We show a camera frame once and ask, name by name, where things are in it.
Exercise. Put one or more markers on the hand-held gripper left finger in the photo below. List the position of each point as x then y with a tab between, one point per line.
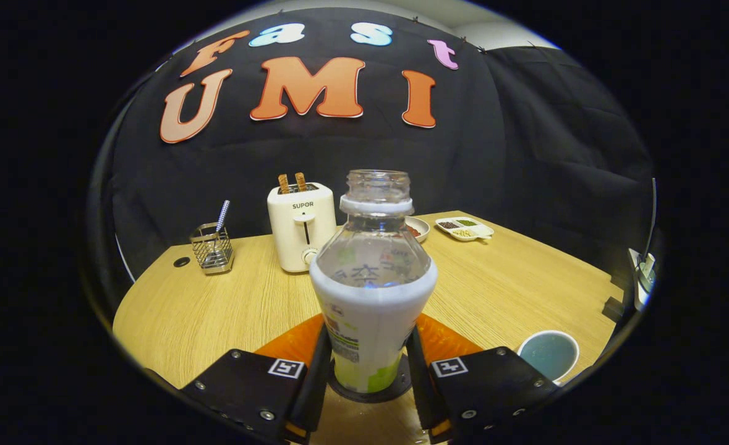
247	386

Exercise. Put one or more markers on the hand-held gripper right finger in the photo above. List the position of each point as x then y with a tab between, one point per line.
494	386

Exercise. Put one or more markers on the white cup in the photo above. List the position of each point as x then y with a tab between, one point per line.
548	355

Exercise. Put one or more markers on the dark brown round coaster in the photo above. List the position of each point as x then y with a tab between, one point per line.
401	386

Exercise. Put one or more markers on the clear juice bottle white label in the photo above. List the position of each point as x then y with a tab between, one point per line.
370	309

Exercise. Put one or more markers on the wooden table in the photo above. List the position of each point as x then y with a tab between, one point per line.
494	284

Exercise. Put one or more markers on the black table grommet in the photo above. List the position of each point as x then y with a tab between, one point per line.
182	261

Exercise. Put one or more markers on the small black block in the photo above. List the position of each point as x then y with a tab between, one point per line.
613	309

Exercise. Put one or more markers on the cream toaster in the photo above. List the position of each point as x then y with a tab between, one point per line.
296	241

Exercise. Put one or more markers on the white divided dish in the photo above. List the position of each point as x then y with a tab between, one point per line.
466	229

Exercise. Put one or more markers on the round white plate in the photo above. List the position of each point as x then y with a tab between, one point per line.
424	230

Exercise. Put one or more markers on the brown food pieces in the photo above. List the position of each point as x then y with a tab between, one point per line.
413	232

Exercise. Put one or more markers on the black backdrop cloth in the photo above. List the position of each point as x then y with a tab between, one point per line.
494	154

